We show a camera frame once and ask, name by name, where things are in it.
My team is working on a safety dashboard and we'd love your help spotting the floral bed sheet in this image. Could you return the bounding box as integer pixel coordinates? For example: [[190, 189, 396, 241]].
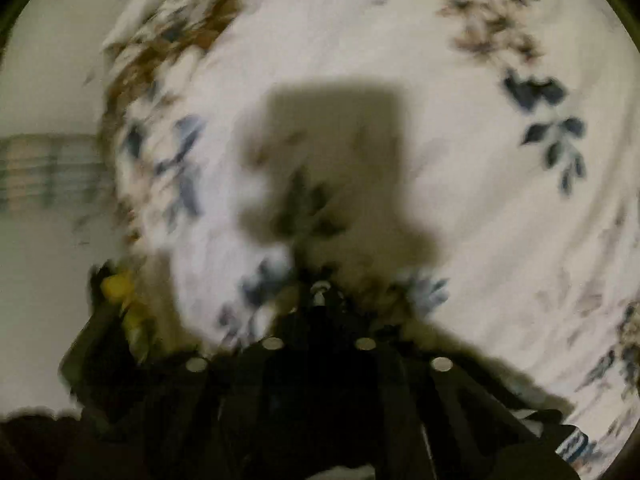
[[100, 0, 639, 479]]

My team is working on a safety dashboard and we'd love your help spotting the striped folded cloth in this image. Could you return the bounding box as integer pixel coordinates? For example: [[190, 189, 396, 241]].
[[1, 134, 113, 212]]

